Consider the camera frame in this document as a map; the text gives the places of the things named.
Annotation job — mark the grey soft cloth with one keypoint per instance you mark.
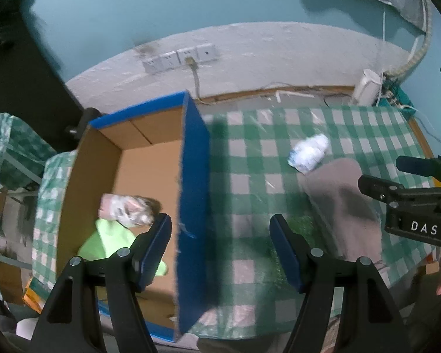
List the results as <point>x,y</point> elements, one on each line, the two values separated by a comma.
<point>338,198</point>

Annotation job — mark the pink patterned soft pack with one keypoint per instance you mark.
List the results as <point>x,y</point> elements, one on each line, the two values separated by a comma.
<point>126,209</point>

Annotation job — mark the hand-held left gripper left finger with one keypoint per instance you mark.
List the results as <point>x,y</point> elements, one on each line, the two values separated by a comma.
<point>156,250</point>

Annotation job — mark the dark green glitter cloth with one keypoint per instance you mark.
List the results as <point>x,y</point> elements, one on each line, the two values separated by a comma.
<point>305,231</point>

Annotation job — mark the white electric kettle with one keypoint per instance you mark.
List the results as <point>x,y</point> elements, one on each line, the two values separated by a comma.
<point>365,86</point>

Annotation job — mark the green checkered tablecloth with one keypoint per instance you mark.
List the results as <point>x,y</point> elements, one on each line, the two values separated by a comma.
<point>250,154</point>

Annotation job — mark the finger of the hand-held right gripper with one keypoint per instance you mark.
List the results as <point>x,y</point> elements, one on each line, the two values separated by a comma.
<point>380,187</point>
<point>415,165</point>

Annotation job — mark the blue-edged cardboard box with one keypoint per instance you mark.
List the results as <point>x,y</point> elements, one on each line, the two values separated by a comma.
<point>150,169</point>

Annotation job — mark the green checkered plastic table cover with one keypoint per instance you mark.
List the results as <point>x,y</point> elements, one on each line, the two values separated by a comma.
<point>7,136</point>

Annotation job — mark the light green cloth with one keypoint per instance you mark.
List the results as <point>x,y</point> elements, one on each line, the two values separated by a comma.
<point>110,241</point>

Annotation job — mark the white wall socket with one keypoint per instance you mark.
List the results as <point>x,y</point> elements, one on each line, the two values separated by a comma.
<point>151,65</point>
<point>183,53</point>
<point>169,60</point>
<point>207,52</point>

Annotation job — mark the orange snack packet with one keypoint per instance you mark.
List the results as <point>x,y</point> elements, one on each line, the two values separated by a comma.
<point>35,296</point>

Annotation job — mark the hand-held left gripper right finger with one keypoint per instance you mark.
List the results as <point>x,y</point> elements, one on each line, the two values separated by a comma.
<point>285,253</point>

